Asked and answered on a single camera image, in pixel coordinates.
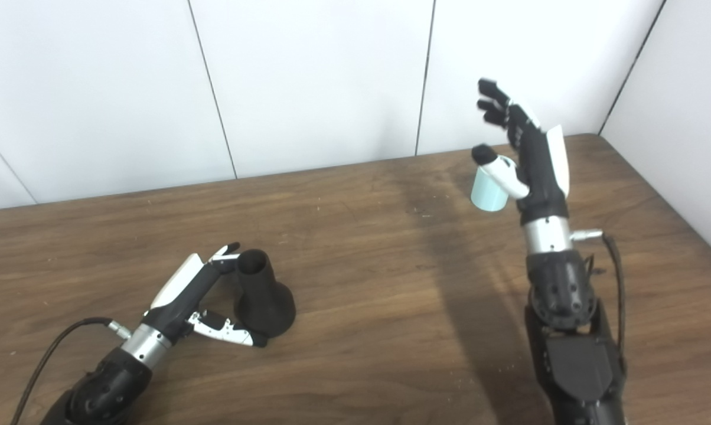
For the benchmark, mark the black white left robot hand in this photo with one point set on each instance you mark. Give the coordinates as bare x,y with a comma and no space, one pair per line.
181,304

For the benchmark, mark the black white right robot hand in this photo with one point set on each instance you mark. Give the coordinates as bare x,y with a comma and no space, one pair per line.
541,177

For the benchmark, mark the black flared nozzle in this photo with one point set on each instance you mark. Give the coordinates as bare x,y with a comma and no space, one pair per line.
264,301

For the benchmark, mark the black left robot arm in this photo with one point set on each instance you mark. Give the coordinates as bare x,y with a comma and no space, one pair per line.
104,386

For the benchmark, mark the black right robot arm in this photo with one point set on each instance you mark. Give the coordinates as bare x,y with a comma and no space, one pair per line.
574,354

